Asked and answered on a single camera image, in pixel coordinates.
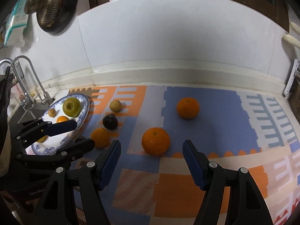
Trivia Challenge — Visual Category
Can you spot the small yellow-green fruit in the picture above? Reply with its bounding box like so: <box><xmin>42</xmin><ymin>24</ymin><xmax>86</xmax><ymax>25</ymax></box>
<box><xmin>48</xmin><ymin>108</ymin><xmax>56</xmax><ymax>118</ymax></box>

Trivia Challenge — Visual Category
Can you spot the dark plum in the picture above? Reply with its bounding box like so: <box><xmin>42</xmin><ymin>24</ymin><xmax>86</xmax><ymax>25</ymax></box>
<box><xmin>102</xmin><ymin>114</ymin><xmax>119</xmax><ymax>131</ymax></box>

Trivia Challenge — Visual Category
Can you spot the orange mandarin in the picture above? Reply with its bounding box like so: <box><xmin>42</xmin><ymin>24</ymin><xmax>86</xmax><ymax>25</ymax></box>
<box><xmin>141</xmin><ymin>127</ymin><xmax>170</xmax><ymax>156</ymax></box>
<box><xmin>176</xmin><ymin>97</ymin><xmax>200</xmax><ymax>119</ymax></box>

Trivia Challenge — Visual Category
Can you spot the small brass pot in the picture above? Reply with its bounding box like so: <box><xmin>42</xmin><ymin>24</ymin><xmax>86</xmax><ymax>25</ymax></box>
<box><xmin>24</xmin><ymin>0</ymin><xmax>43</xmax><ymax>14</ymax></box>

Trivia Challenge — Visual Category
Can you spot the stainless steel sink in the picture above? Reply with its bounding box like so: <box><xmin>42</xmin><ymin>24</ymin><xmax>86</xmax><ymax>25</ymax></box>
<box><xmin>8</xmin><ymin>103</ymin><xmax>48</xmax><ymax>125</ymax></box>

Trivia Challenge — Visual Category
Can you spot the large yellow-green pear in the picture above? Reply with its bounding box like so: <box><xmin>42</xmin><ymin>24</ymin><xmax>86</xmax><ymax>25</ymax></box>
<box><xmin>37</xmin><ymin>136</ymin><xmax>48</xmax><ymax>143</ymax></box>

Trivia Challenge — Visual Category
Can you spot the colourful patterned table mat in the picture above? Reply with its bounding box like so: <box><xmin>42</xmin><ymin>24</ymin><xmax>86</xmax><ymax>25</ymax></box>
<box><xmin>70</xmin><ymin>86</ymin><xmax>299</xmax><ymax>224</ymax></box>

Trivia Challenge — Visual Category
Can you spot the small tan round fruit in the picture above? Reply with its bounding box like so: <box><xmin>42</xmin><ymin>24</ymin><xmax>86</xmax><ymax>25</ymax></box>
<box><xmin>109</xmin><ymin>100</ymin><xmax>123</xmax><ymax>113</ymax></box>

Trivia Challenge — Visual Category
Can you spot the thin chrome faucet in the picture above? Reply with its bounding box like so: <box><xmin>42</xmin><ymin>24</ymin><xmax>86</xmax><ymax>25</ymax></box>
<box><xmin>11</xmin><ymin>55</ymin><xmax>54</xmax><ymax>106</ymax></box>

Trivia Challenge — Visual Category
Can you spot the small orange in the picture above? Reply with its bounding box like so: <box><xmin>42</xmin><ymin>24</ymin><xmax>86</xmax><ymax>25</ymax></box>
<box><xmin>90</xmin><ymin>128</ymin><xmax>110</xmax><ymax>149</ymax></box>

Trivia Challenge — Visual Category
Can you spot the teal white tissue pack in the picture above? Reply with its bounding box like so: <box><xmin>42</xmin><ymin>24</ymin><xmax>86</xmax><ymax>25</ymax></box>
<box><xmin>4</xmin><ymin>0</ymin><xmax>29</xmax><ymax>48</ymax></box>

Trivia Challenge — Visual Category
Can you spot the large chrome kitchen faucet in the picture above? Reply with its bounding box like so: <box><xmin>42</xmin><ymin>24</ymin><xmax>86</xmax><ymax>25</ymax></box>
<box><xmin>1</xmin><ymin>58</ymin><xmax>36</xmax><ymax>109</ymax></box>

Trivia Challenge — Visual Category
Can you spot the brass perforated strainer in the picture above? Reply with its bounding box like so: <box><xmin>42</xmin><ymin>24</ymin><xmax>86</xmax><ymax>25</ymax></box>
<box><xmin>37</xmin><ymin>0</ymin><xmax>62</xmax><ymax>27</ymax></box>

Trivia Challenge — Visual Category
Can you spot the cream pan handle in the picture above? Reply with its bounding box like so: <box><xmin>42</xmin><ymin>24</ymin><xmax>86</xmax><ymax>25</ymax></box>
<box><xmin>283</xmin><ymin>34</ymin><xmax>300</xmax><ymax>48</ymax></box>
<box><xmin>290</xmin><ymin>22</ymin><xmax>300</xmax><ymax>35</ymax></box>

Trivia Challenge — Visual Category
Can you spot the black frying pan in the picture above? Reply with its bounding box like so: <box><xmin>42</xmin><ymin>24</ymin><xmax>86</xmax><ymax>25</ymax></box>
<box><xmin>36</xmin><ymin>0</ymin><xmax>78</xmax><ymax>34</ymax></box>

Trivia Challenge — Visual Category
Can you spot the cream pan handle upper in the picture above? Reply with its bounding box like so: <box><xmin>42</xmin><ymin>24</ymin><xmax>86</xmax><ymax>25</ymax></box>
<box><xmin>290</xmin><ymin>22</ymin><xmax>300</xmax><ymax>35</ymax></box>

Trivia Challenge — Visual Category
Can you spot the large green apple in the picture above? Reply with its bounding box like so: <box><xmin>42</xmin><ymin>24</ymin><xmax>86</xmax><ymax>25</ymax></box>
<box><xmin>63</xmin><ymin>97</ymin><xmax>81</xmax><ymax>117</ymax></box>

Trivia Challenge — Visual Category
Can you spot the gloved left hand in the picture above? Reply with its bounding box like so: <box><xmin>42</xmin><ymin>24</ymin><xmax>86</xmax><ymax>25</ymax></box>
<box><xmin>1</xmin><ymin>66</ymin><xmax>13</xmax><ymax>177</ymax></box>

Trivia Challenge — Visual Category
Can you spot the steel cooking pot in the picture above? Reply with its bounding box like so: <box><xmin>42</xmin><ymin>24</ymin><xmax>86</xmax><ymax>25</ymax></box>
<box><xmin>289</xmin><ymin>75</ymin><xmax>300</xmax><ymax>121</ymax></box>

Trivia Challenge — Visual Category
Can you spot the cream pan handle lower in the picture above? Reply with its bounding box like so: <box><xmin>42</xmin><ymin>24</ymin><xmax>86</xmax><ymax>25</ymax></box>
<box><xmin>283</xmin><ymin>34</ymin><xmax>300</xmax><ymax>48</ymax></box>

